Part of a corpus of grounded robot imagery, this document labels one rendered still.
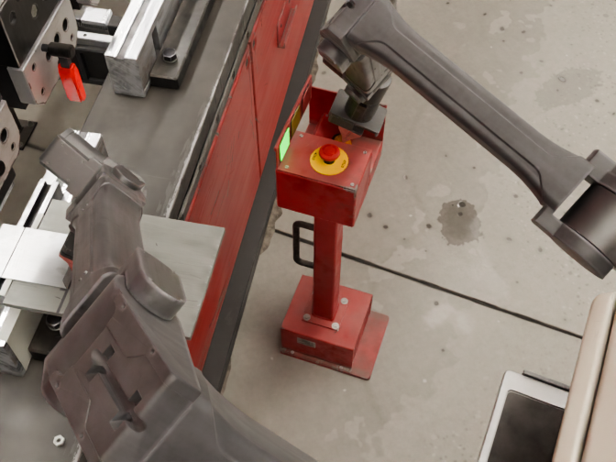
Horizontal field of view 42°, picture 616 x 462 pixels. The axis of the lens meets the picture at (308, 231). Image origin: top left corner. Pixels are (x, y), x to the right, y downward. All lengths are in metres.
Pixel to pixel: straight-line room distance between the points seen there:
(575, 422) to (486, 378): 1.48
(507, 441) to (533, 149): 0.34
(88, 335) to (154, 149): 0.91
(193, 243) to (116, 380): 0.65
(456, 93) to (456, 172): 1.65
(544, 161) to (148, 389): 0.55
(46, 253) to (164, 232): 0.17
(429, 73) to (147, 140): 0.67
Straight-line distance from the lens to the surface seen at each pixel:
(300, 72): 2.73
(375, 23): 0.93
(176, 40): 1.58
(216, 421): 0.50
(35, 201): 1.25
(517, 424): 1.00
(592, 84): 2.92
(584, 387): 0.73
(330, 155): 1.49
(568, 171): 0.90
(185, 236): 1.16
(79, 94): 1.13
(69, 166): 0.97
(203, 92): 1.52
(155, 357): 0.49
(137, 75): 1.49
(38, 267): 1.18
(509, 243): 2.42
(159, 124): 1.47
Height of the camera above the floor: 1.95
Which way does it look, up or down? 55 degrees down
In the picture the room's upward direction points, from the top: straight up
